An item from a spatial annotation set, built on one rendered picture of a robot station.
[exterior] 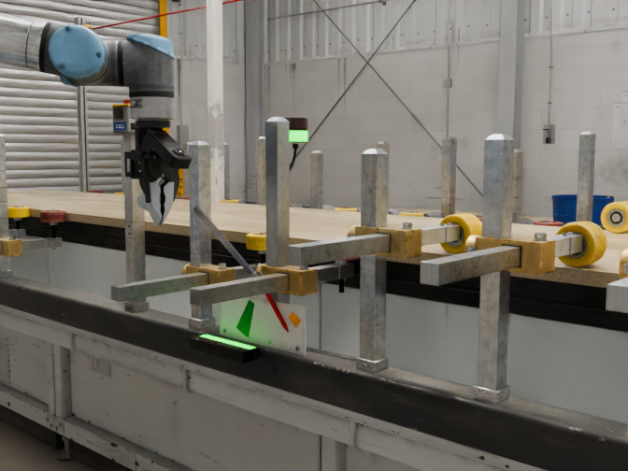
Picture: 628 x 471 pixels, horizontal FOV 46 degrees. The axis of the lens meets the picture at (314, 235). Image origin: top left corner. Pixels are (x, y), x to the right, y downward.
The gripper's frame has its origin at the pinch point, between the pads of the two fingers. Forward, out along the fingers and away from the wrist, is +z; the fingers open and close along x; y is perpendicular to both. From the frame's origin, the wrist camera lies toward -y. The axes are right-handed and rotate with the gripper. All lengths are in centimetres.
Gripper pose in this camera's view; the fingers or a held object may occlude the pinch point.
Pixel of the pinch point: (161, 219)
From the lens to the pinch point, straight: 155.9
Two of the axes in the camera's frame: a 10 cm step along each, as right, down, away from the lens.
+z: 0.0, 9.9, 1.1
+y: -7.6, -0.8, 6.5
